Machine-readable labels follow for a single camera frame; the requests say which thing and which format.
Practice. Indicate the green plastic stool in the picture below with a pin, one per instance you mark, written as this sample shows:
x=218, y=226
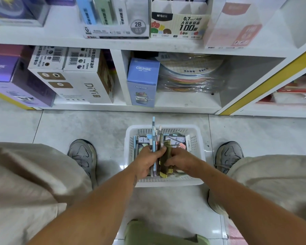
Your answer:
x=153, y=234

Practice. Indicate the white plastic basket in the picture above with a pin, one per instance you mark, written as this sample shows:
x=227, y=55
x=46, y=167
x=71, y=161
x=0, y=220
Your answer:
x=193, y=147

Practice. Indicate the white cup box brown print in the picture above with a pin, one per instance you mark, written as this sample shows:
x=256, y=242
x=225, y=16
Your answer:
x=86, y=81
x=47, y=71

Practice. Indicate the person's left forearm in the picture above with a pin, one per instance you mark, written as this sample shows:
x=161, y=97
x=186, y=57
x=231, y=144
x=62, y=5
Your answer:
x=91, y=209

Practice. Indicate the pink and white box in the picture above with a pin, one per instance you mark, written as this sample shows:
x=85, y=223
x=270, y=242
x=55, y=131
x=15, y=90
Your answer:
x=232, y=25

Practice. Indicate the grey shoe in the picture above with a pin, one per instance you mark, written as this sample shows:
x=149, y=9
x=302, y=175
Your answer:
x=82, y=156
x=228, y=155

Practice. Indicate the red and white packets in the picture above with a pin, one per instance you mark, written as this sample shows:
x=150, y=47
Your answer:
x=293, y=93

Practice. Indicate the cream pencil lead display box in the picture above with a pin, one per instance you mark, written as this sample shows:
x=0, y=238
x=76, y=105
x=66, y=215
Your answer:
x=179, y=22

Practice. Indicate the grey left shoe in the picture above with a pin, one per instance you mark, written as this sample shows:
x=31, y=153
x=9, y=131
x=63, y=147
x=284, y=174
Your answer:
x=82, y=156

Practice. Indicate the person's left hand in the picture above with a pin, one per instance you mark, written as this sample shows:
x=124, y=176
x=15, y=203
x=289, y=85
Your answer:
x=144, y=163

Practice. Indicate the pink patterned mat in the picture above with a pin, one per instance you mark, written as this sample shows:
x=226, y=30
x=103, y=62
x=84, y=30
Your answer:
x=233, y=233

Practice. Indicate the grey right shoe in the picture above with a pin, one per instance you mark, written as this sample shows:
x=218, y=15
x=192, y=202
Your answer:
x=228, y=155

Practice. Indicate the person's right hand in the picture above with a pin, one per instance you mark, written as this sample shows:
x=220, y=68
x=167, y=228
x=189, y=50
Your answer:
x=186, y=162

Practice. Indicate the person's right fingers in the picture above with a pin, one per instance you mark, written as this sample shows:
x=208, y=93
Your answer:
x=174, y=159

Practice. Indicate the bundle of assorted pens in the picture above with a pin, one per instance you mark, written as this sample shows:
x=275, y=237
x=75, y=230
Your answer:
x=158, y=136

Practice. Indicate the purple gift box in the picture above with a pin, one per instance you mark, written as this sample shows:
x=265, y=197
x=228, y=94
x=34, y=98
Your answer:
x=12, y=79

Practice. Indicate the olive green pen packet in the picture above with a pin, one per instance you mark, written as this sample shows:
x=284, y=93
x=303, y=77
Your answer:
x=167, y=146

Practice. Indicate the dark blue boxed item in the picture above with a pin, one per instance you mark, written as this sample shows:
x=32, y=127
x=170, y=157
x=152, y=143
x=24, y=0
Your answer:
x=17, y=10

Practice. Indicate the white shelf unit yellow stripe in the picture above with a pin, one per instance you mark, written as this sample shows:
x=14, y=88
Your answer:
x=275, y=81

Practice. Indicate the stack of round coloured paper packs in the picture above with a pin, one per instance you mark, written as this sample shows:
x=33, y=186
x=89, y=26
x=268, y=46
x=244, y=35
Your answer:
x=191, y=73

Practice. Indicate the pile of stationery packets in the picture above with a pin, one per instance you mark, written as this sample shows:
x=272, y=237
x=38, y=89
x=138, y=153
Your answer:
x=179, y=140

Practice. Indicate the beige left trouser leg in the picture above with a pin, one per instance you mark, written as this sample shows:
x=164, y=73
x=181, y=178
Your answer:
x=28, y=191

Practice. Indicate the person's right forearm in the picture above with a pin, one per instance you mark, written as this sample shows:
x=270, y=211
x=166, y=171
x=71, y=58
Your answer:
x=250, y=209

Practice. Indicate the white pencil lead display box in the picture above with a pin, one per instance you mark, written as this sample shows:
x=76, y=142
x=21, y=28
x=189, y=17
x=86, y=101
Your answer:
x=117, y=20

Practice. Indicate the person's left fingers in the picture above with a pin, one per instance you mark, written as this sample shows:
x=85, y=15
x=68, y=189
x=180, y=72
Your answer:
x=161, y=151

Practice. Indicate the light blue cup box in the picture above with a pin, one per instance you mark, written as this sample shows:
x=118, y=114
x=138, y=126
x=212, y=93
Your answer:
x=142, y=81

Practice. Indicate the beige right trouser leg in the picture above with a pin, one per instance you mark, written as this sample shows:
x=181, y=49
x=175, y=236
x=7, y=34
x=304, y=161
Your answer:
x=278, y=183

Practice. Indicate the beige trouser leg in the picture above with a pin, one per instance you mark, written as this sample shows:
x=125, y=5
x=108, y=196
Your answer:
x=28, y=191
x=278, y=183

